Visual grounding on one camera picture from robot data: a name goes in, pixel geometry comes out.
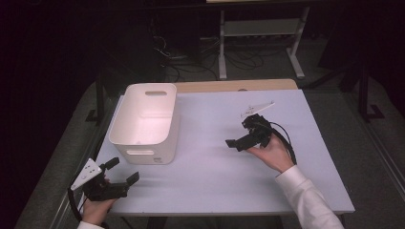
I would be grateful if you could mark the light wooden table board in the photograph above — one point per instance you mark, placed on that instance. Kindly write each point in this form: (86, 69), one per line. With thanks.
(235, 85)

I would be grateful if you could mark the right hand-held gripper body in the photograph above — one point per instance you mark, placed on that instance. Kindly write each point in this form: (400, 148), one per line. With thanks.
(256, 129)

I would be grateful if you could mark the white plastic storage bin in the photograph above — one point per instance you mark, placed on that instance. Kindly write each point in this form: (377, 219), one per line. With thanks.
(144, 127)

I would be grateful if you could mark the person's left hand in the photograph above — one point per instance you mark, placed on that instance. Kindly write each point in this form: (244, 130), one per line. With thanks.
(95, 210)

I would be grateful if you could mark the person's right hand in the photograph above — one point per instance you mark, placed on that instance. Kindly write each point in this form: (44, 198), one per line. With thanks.
(273, 154)

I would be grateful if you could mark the black metal stand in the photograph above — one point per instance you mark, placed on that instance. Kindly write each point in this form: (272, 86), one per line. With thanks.
(366, 95)

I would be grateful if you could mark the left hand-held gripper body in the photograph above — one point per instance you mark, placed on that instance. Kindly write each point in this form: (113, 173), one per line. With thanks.
(98, 186)

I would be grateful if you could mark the white metal stand frame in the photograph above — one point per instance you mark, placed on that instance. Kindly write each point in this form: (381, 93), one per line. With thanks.
(261, 30)

